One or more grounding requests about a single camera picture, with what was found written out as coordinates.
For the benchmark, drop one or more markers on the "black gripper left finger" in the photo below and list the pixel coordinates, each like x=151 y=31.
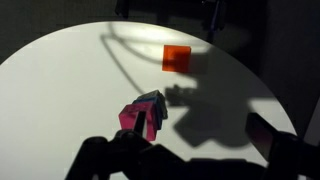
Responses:
x=129 y=152

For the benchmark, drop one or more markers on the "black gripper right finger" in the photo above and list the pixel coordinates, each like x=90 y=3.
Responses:
x=288 y=156

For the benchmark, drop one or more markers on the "pink block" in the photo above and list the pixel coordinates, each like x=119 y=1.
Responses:
x=127 y=118

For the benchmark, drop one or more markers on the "blue block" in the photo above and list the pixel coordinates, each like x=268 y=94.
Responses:
x=158 y=109

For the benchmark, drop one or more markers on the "grey block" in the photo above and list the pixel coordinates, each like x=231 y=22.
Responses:
x=159 y=97

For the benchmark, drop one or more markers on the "orange block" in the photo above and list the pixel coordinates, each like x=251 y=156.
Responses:
x=176 y=58

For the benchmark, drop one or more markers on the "white round table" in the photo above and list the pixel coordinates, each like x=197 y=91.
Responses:
x=72 y=84

